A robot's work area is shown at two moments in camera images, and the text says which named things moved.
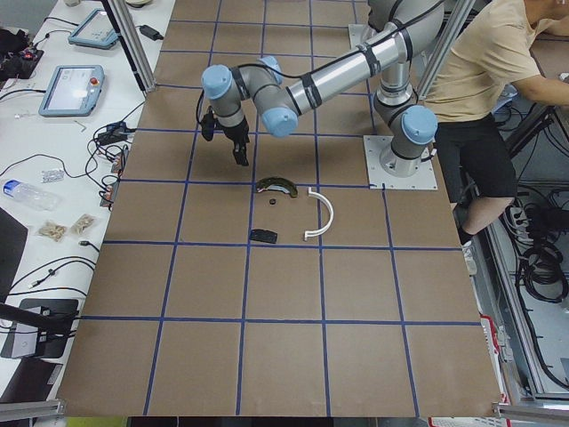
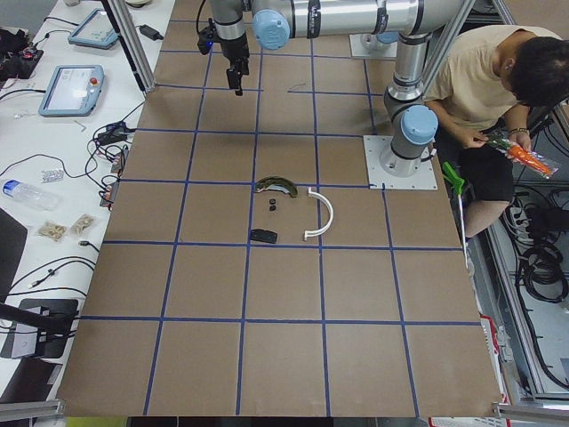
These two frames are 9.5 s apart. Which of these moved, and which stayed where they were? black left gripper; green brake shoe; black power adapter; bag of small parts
Moved: black left gripper
Stayed: bag of small parts; green brake shoe; black power adapter
